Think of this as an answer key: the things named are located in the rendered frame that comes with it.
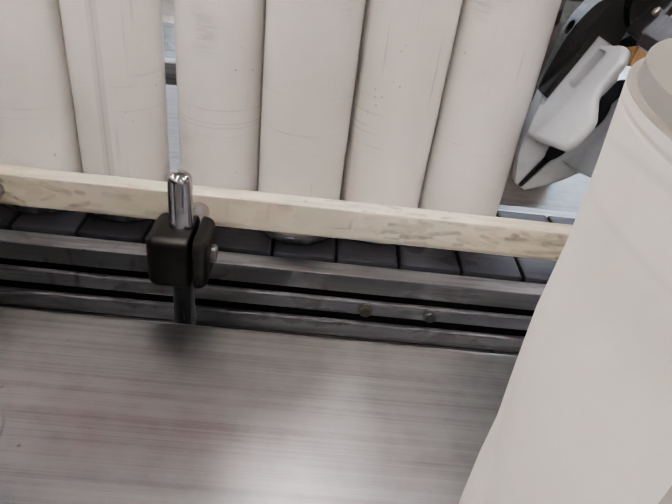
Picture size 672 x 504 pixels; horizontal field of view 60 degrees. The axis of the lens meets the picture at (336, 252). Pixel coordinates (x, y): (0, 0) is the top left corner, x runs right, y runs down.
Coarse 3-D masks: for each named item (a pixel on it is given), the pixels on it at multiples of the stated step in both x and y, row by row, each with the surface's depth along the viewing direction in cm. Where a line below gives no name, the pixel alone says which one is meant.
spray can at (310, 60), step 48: (288, 0) 28; (336, 0) 28; (288, 48) 30; (336, 48) 30; (288, 96) 31; (336, 96) 31; (288, 144) 32; (336, 144) 33; (288, 192) 34; (336, 192) 35; (288, 240) 36
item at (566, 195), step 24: (168, 24) 93; (168, 48) 83; (168, 96) 67; (168, 120) 62; (504, 192) 56; (528, 192) 57; (552, 192) 58; (576, 192) 58; (72, 312) 36; (336, 336) 37
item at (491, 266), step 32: (0, 224) 34; (32, 224) 34; (64, 224) 35; (96, 224) 35; (128, 224) 36; (288, 256) 35; (320, 256) 35; (352, 256) 35; (384, 256) 36; (416, 256) 36; (448, 256) 37; (480, 256) 37; (512, 256) 38
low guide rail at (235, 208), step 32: (32, 192) 33; (64, 192) 33; (96, 192) 33; (128, 192) 33; (160, 192) 33; (224, 192) 33; (256, 192) 34; (224, 224) 34; (256, 224) 34; (288, 224) 34; (320, 224) 34; (352, 224) 34; (384, 224) 33; (416, 224) 33; (448, 224) 33; (480, 224) 33; (512, 224) 34; (544, 224) 34; (544, 256) 34
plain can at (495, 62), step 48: (480, 0) 30; (528, 0) 29; (480, 48) 31; (528, 48) 30; (480, 96) 32; (528, 96) 32; (432, 144) 36; (480, 144) 33; (432, 192) 36; (480, 192) 35
